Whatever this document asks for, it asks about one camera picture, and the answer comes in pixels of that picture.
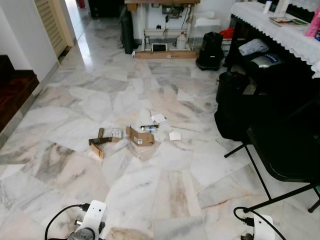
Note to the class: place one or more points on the black folding chair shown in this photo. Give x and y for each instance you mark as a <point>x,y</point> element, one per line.
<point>287,152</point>

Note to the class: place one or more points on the silver grey bag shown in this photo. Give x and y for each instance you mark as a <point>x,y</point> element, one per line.
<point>262,61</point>

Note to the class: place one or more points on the black bag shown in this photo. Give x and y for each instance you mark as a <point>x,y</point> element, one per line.
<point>235,100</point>

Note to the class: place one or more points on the pink package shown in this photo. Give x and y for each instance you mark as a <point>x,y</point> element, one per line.
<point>314,25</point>

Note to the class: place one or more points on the white bag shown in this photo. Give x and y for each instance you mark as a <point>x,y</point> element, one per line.
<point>252,46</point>

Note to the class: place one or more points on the colourful magazine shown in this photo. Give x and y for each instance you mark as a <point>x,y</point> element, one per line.
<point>289,21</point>

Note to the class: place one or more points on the black table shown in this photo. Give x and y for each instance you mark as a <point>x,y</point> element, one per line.
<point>231,50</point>

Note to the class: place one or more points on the red cloth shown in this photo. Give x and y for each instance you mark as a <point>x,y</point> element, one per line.
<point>227,33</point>

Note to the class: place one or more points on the black canister vacuum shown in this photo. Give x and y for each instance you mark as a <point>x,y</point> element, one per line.
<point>210,50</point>

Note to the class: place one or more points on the white paper square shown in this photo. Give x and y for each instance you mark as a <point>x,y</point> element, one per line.
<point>175,136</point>

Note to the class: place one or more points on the white rack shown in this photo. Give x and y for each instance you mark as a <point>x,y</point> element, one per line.
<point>206,22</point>

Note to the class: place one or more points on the white plastic jug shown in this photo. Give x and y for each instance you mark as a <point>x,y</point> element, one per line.
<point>181,42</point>

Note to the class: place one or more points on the small white box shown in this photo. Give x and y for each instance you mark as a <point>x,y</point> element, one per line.
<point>160,119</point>

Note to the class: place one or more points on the long brown cardboard box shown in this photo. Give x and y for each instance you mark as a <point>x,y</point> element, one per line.
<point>165,54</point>

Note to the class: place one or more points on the clear plastic bottle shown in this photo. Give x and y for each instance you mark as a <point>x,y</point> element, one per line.
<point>149,128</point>

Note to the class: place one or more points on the clear plastic sheet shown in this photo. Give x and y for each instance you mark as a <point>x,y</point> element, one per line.
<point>145,151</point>

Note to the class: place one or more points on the brown cardboard piece with label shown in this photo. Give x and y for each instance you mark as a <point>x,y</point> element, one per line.
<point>140,137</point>

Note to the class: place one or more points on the sewing machine table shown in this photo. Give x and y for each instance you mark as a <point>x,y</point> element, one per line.
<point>162,1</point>

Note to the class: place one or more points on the small white card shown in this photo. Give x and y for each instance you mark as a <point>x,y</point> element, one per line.
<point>117,133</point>

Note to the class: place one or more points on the tall black cylinder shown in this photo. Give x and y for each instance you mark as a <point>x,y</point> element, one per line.
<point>128,32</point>

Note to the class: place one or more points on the small brown cardboard flap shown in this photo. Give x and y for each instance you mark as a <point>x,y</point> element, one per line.
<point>97,151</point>

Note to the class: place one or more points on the black cabinet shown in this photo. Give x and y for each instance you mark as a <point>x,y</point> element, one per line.
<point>105,7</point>

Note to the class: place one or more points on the wooden louvre door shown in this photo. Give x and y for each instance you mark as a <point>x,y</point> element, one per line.
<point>50,22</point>

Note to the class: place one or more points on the dark wooden step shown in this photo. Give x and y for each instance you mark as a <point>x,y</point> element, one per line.
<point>15,92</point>

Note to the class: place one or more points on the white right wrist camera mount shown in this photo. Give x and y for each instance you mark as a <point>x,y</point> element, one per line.
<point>264,227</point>

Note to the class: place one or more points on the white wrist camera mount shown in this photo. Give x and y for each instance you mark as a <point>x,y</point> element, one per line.
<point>264,227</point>
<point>95,212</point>

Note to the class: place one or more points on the tablet with white frame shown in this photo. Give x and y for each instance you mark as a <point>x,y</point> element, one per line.
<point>159,47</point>

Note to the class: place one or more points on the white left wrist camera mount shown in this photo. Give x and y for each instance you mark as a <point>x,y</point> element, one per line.
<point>95,212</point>

